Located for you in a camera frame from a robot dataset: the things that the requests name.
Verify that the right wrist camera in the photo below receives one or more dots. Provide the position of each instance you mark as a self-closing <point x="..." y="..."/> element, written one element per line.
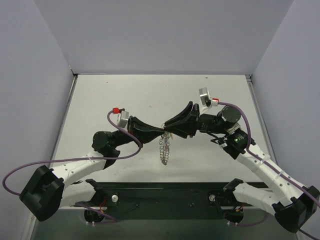
<point x="205" y="99"/>

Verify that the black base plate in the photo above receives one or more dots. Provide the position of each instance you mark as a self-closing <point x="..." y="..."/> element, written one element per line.
<point x="162" y="201"/>

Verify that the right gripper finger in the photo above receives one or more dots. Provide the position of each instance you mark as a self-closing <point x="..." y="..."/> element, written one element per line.
<point x="180" y="116"/>
<point x="182" y="131"/>

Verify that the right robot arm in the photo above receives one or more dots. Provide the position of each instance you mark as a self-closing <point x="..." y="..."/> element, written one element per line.
<point x="289" y="201"/>

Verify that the metal disc keyring holder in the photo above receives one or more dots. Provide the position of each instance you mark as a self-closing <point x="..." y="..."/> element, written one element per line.
<point x="164" y="147"/>

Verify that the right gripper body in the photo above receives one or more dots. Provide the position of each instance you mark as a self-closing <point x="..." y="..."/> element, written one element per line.
<point x="195" y="120"/>

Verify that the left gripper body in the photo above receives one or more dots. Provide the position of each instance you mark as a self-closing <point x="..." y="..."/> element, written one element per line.
<point x="130" y="125"/>

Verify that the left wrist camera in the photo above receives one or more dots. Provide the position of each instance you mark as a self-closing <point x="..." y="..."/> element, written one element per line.
<point x="122" y="119"/>

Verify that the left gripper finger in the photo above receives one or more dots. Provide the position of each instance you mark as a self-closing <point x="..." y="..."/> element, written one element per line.
<point x="138" y="125"/>
<point x="147" y="136"/>

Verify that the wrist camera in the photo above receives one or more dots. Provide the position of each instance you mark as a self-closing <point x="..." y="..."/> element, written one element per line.
<point x="122" y="119"/>
<point x="205" y="99"/>

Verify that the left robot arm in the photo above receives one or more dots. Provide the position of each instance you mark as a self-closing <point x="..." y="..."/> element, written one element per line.
<point x="49" y="189"/>

